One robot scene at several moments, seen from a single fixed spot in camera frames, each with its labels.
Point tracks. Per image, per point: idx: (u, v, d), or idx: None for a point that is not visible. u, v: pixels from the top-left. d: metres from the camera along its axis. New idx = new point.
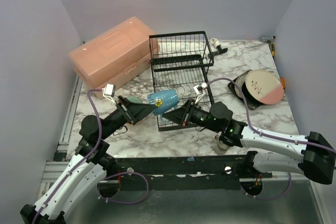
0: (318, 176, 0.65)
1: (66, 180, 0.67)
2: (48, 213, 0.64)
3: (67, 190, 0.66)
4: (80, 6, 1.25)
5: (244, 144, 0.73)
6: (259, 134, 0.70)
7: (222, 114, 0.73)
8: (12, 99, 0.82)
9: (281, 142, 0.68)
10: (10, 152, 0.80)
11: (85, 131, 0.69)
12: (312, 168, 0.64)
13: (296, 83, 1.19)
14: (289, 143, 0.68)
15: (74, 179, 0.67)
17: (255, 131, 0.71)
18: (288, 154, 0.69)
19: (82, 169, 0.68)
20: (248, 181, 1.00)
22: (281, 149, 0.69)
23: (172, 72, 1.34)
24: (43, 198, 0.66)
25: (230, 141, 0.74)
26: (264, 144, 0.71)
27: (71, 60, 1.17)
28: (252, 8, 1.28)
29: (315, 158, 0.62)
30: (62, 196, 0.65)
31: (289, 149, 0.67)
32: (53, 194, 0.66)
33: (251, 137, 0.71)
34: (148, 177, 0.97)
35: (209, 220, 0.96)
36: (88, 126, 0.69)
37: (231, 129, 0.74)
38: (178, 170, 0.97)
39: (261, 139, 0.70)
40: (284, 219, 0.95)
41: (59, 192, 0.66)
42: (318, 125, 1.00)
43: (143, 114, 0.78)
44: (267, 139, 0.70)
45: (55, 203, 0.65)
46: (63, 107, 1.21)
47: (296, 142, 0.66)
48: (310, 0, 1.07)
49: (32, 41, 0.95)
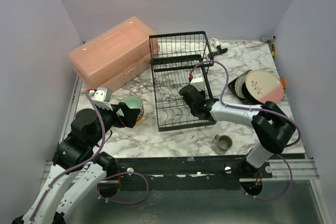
0: (269, 142, 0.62)
1: (47, 195, 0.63)
2: None
3: (51, 205, 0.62)
4: (80, 6, 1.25)
5: (214, 117, 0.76)
6: (224, 105, 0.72)
7: (185, 89, 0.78)
8: (12, 99, 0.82)
9: (239, 110, 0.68)
10: (10, 152, 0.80)
11: (80, 121, 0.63)
12: (261, 133, 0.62)
13: (296, 83, 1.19)
14: (245, 111, 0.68)
15: (54, 194, 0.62)
17: (222, 104, 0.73)
18: (249, 123, 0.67)
19: (62, 182, 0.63)
20: (248, 181, 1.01)
22: (241, 118, 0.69)
23: (172, 72, 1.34)
24: (30, 212, 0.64)
25: (203, 114, 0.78)
26: (228, 115, 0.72)
27: (71, 60, 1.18)
28: (252, 8, 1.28)
29: (264, 123, 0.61)
30: (47, 211, 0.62)
31: (245, 115, 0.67)
32: (37, 209, 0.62)
33: (218, 108, 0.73)
34: (148, 177, 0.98)
35: (209, 220, 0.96)
36: (83, 118, 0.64)
37: (205, 104, 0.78)
38: (178, 170, 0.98)
39: (226, 110, 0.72)
40: (284, 219, 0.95)
41: (42, 208, 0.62)
42: (319, 125, 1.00)
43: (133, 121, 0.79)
44: (230, 109, 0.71)
45: (41, 219, 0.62)
46: (63, 107, 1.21)
47: (250, 108, 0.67)
48: (310, 0, 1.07)
49: (32, 40, 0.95)
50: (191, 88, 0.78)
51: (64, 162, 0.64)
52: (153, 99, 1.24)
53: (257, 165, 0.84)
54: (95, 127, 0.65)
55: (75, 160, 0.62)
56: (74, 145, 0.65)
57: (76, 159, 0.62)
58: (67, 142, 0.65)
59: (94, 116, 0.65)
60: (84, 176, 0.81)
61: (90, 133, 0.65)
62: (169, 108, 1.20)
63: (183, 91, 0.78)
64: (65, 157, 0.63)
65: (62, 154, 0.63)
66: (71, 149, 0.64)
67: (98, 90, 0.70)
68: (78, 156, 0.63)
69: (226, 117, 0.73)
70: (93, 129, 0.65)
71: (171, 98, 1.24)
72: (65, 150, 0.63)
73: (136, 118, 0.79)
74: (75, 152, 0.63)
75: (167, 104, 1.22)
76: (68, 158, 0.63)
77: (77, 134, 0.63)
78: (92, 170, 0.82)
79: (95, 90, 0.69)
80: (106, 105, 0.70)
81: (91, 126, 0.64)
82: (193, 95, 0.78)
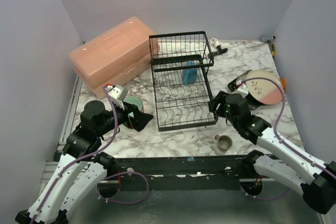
0: (315, 200, 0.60)
1: (56, 184, 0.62)
2: (42, 220, 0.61)
3: (60, 194, 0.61)
4: (80, 6, 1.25)
5: (259, 144, 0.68)
6: (279, 140, 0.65)
7: (234, 100, 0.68)
8: (12, 99, 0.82)
9: (297, 158, 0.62)
10: (11, 152, 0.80)
11: (88, 113, 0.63)
12: (315, 193, 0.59)
13: (296, 83, 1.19)
14: (304, 161, 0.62)
15: (63, 183, 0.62)
17: (276, 136, 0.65)
18: (298, 170, 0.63)
19: (72, 170, 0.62)
20: (248, 181, 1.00)
22: (295, 164, 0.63)
23: (172, 72, 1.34)
24: (37, 203, 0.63)
25: (247, 134, 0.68)
26: (283, 154, 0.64)
27: (71, 60, 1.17)
28: (251, 8, 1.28)
29: (325, 187, 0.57)
30: (55, 201, 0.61)
31: (303, 166, 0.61)
32: (45, 199, 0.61)
33: (270, 140, 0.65)
34: (148, 177, 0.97)
35: (209, 220, 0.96)
36: (93, 109, 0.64)
37: (253, 124, 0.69)
38: (178, 170, 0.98)
39: (280, 147, 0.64)
40: (284, 220, 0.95)
41: (50, 198, 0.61)
42: (319, 125, 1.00)
43: (140, 126, 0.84)
44: (284, 148, 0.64)
45: (49, 209, 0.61)
46: (63, 107, 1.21)
47: (313, 163, 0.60)
48: (310, 0, 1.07)
49: (32, 40, 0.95)
50: (243, 101, 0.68)
51: (75, 151, 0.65)
52: (153, 99, 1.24)
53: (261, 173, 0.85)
54: (103, 118, 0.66)
55: (85, 150, 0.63)
56: (84, 136, 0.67)
57: (86, 149, 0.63)
58: (77, 133, 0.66)
59: (102, 108, 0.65)
60: (85, 174, 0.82)
61: (98, 124, 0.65)
62: (169, 108, 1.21)
63: (231, 100, 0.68)
64: (75, 147, 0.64)
65: (73, 144, 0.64)
66: (81, 140, 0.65)
67: (116, 87, 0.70)
68: (87, 146, 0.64)
69: (274, 152, 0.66)
70: (101, 120, 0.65)
71: (171, 98, 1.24)
72: (76, 140, 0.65)
73: (144, 122, 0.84)
74: (85, 142, 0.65)
75: (167, 104, 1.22)
76: (78, 148, 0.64)
77: (86, 125, 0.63)
78: (93, 169, 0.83)
79: (113, 86, 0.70)
80: (119, 103, 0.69)
81: (99, 117, 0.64)
82: (242, 111, 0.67)
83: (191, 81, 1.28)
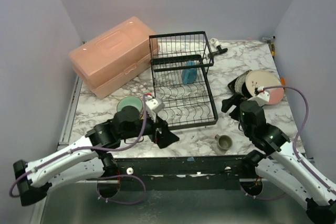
0: (322, 219, 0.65)
1: (63, 156, 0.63)
2: (32, 180, 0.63)
3: (59, 167, 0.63)
4: (81, 6, 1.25)
5: (272, 155, 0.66)
6: (297, 159, 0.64)
7: (250, 109, 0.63)
8: (12, 98, 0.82)
9: (314, 180, 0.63)
10: (11, 152, 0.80)
11: (123, 116, 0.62)
12: (325, 214, 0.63)
13: (296, 83, 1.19)
14: (321, 184, 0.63)
15: (69, 160, 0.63)
17: (296, 155, 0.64)
18: (311, 191, 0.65)
19: (83, 154, 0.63)
20: (248, 181, 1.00)
22: (309, 185, 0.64)
23: (172, 72, 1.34)
24: (38, 162, 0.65)
25: (262, 145, 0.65)
26: (299, 174, 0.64)
27: (71, 59, 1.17)
28: (251, 8, 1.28)
29: None
30: (52, 170, 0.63)
31: (320, 190, 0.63)
32: (45, 163, 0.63)
33: (288, 158, 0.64)
34: (148, 178, 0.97)
35: (209, 220, 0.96)
36: (127, 114, 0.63)
37: (272, 136, 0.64)
38: (178, 170, 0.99)
39: (298, 167, 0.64)
40: (284, 220, 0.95)
41: (51, 165, 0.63)
42: (319, 125, 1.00)
43: (163, 143, 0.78)
44: (302, 168, 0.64)
45: (43, 173, 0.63)
46: (63, 107, 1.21)
47: (329, 188, 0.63)
48: (310, 0, 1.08)
49: (32, 40, 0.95)
50: (259, 110, 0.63)
51: (95, 139, 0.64)
52: None
53: (262, 176, 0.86)
54: (133, 125, 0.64)
55: (103, 145, 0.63)
56: (109, 131, 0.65)
57: (103, 145, 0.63)
58: (105, 126, 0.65)
59: (136, 118, 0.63)
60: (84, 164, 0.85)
61: (126, 128, 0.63)
62: (169, 108, 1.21)
63: (247, 109, 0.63)
64: (98, 136, 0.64)
65: (98, 132, 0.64)
66: (105, 134, 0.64)
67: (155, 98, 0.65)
68: (106, 142, 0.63)
69: (289, 169, 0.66)
70: (130, 126, 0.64)
71: (171, 98, 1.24)
72: (102, 131, 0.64)
73: (168, 141, 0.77)
74: (106, 138, 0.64)
75: (168, 104, 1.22)
76: (99, 140, 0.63)
77: (116, 124, 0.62)
78: (93, 164, 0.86)
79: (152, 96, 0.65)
80: (153, 114, 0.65)
81: (129, 123, 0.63)
82: (259, 120, 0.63)
83: (191, 81, 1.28)
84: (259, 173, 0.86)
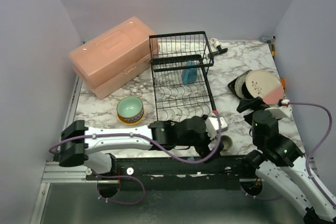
0: None
1: (124, 136, 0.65)
2: (88, 145, 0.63)
3: (113, 144, 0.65)
4: (81, 6, 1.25)
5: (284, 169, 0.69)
6: (308, 176, 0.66)
7: (263, 120, 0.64)
8: (11, 98, 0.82)
9: (322, 198, 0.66)
10: (11, 153, 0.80)
11: (192, 124, 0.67)
12: None
13: (296, 83, 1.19)
14: (327, 201, 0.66)
15: (126, 141, 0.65)
17: (308, 172, 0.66)
18: (317, 206, 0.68)
19: (140, 142, 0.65)
20: (248, 181, 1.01)
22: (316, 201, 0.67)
23: (172, 72, 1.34)
24: (98, 131, 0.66)
25: (274, 157, 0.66)
26: (308, 190, 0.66)
27: (71, 59, 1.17)
28: (251, 8, 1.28)
29: None
30: (109, 144, 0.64)
31: (326, 206, 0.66)
32: (106, 135, 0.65)
33: (300, 174, 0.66)
34: (148, 177, 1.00)
35: (209, 220, 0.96)
36: (197, 124, 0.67)
37: (285, 150, 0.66)
38: (178, 170, 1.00)
39: (308, 183, 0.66)
40: (284, 220, 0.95)
41: (110, 139, 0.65)
42: (320, 125, 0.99)
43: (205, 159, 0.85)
44: (312, 184, 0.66)
45: (99, 144, 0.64)
46: (63, 107, 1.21)
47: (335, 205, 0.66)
48: (310, 0, 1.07)
49: (32, 40, 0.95)
50: (273, 122, 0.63)
51: (155, 134, 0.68)
52: (153, 99, 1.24)
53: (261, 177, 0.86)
54: (197, 135, 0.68)
55: (161, 142, 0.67)
56: (170, 132, 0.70)
57: (162, 142, 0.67)
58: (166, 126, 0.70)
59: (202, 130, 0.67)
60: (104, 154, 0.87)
61: (189, 136, 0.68)
62: (169, 108, 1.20)
63: (260, 120, 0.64)
64: (159, 132, 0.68)
65: (160, 129, 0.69)
66: (165, 134, 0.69)
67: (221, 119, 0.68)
68: (164, 142, 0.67)
69: (298, 184, 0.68)
70: (193, 135, 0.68)
71: (171, 98, 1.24)
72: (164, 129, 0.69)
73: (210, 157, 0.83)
74: (164, 138, 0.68)
75: (168, 104, 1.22)
76: (158, 137, 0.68)
77: (181, 127, 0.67)
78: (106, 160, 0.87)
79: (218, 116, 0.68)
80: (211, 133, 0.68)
81: (193, 133, 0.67)
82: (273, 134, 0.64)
83: (191, 81, 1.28)
84: (257, 173, 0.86)
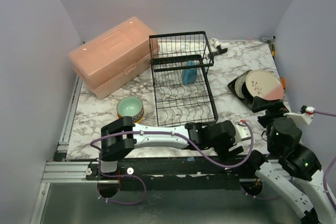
0: None
1: (167, 134, 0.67)
2: (136, 140, 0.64)
3: (157, 141, 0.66)
4: (81, 6, 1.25)
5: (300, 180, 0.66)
6: (324, 190, 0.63)
7: (286, 130, 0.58)
8: (11, 98, 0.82)
9: (332, 211, 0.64)
10: (11, 152, 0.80)
11: (227, 127, 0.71)
12: None
13: (296, 83, 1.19)
14: None
15: (169, 139, 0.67)
17: (324, 186, 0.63)
18: (324, 217, 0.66)
19: (180, 141, 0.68)
20: (248, 181, 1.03)
22: (325, 213, 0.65)
23: (172, 72, 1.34)
24: (143, 127, 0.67)
25: (293, 169, 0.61)
26: (321, 202, 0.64)
27: (71, 59, 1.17)
28: (251, 8, 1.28)
29: None
30: (154, 140, 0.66)
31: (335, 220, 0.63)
32: (153, 131, 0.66)
33: (315, 188, 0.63)
34: (148, 178, 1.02)
35: (209, 220, 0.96)
36: (231, 127, 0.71)
37: (306, 163, 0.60)
38: (178, 170, 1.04)
39: (323, 197, 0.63)
40: (285, 220, 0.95)
41: (155, 136, 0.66)
42: (320, 125, 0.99)
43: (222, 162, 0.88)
44: (325, 199, 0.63)
45: (145, 140, 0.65)
46: (63, 107, 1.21)
47: None
48: (309, 0, 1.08)
49: (32, 40, 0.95)
50: (297, 132, 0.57)
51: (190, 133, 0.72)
52: (153, 99, 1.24)
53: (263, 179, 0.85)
54: (229, 138, 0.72)
55: (196, 141, 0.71)
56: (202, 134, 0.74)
57: (196, 142, 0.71)
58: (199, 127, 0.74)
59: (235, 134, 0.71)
60: None
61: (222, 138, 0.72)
62: (169, 108, 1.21)
63: (283, 129, 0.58)
64: (194, 132, 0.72)
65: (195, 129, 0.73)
66: (199, 134, 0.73)
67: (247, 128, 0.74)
68: (198, 141, 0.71)
69: (312, 196, 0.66)
70: (226, 138, 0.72)
71: (171, 98, 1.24)
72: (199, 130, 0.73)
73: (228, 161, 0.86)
74: (198, 138, 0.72)
75: (168, 104, 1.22)
76: (192, 136, 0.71)
77: (216, 128, 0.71)
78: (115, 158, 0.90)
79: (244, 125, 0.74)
80: (237, 138, 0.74)
81: (226, 136, 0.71)
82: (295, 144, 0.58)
83: (190, 81, 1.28)
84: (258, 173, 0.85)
